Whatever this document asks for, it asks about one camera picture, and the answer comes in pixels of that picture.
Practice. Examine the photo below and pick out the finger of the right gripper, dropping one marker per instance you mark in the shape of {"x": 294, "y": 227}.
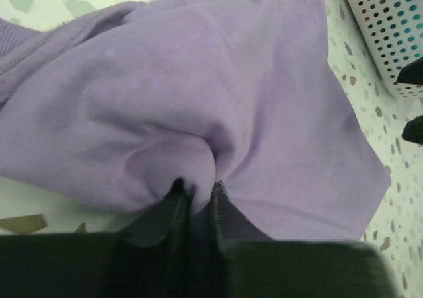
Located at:
{"x": 413, "y": 131}
{"x": 411, "y": 73}

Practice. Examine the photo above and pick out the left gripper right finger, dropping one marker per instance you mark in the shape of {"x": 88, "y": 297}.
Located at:
{"x": 247, "y": 263}

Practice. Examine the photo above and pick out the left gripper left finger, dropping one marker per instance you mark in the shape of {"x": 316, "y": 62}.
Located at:
{"x": 145, "y": 259}

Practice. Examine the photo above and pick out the purple t shirt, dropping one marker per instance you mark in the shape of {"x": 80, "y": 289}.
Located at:
{"x": 115, "y": 106}

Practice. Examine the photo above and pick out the white laundry basket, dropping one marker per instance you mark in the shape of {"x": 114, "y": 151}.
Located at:
{"x": 392, "y": 30}

